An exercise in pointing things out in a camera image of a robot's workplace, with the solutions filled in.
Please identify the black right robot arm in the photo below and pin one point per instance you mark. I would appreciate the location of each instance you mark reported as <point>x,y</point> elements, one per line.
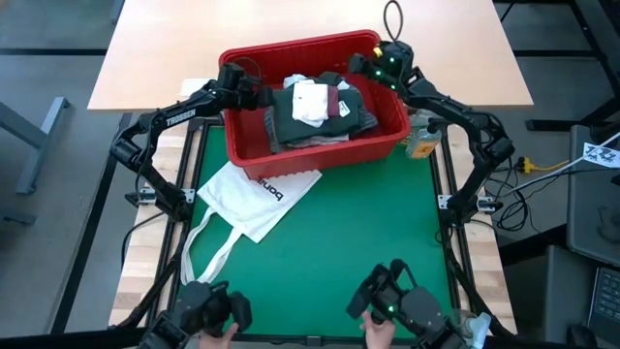
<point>465,116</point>

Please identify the clear plastic spray bottle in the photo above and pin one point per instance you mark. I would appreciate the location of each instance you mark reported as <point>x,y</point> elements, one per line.
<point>477,325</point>

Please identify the maroon cloth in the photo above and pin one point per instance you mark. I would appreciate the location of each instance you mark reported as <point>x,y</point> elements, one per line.
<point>334,102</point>

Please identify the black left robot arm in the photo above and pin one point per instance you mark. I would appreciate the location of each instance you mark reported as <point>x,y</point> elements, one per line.
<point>164,121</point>

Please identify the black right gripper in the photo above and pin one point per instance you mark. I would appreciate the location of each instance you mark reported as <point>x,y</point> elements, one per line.
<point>392,63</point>

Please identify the small white cloth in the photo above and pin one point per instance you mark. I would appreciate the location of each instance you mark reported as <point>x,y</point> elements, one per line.
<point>310,104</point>

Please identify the black desk leg frame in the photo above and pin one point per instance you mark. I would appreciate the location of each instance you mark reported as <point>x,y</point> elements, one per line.
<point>552,124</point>

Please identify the light wooden desk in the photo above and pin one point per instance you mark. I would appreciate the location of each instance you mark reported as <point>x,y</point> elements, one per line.
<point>169,48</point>

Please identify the dark keyboard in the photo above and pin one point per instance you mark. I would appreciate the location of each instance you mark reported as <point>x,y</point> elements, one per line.
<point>605,300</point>

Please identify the black aluminium table frame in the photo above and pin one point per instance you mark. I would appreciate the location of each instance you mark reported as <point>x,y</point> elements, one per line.
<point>144,298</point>

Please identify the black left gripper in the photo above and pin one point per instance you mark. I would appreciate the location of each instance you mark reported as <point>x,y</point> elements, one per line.
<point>237,87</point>

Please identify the blue striped garment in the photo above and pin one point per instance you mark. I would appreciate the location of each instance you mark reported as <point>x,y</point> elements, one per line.
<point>272,136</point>

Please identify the green table mat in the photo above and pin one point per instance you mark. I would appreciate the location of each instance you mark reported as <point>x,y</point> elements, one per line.
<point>339,232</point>

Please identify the person's hand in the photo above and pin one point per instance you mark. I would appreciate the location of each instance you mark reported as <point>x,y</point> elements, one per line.
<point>218,339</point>
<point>378,334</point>

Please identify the grey side table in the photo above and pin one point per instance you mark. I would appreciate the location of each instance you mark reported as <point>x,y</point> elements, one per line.
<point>591,218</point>

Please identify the white printed paper tag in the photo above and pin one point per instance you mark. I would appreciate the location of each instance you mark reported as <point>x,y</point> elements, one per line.
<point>600,155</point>

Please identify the orange soap pump bottle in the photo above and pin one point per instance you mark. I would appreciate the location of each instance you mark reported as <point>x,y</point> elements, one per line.
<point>422,145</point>

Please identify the yellow power plug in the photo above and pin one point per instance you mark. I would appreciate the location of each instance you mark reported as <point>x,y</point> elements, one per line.
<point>528,167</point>

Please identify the beige trousers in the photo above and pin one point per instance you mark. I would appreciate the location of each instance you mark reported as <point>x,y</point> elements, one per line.
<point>319,141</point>

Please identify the red plastic laundry bin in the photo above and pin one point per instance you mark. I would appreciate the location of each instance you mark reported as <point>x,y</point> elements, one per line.
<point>252,140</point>

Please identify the black table-level camera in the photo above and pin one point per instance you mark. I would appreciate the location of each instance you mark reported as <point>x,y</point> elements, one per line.
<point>314,342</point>

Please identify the grey metal table leg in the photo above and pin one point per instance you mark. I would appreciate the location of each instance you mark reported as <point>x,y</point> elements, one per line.
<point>34,131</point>

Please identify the white printed tote bag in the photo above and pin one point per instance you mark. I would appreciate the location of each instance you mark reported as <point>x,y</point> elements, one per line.
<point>247,203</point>

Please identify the dark green garment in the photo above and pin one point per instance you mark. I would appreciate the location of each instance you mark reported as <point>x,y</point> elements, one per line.
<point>315,131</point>

